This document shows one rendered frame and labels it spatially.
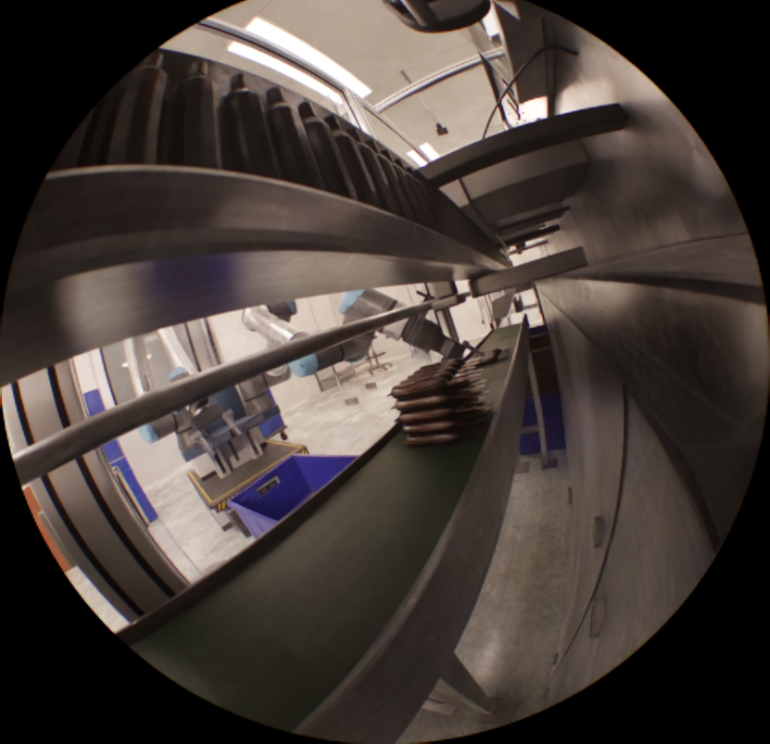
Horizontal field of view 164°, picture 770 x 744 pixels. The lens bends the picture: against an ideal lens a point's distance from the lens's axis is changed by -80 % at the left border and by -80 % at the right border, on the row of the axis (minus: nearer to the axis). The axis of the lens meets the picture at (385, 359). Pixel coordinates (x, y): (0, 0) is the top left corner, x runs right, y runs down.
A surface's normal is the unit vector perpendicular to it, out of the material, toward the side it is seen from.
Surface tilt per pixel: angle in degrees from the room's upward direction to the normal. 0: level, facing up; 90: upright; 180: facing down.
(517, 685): 0
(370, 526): 2
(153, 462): 90
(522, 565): 0
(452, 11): 90
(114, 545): 90
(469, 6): 90
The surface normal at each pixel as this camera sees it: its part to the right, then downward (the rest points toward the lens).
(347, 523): -0.31, -0.95
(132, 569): 0.81, -0.21
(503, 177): -0.49, 0.28
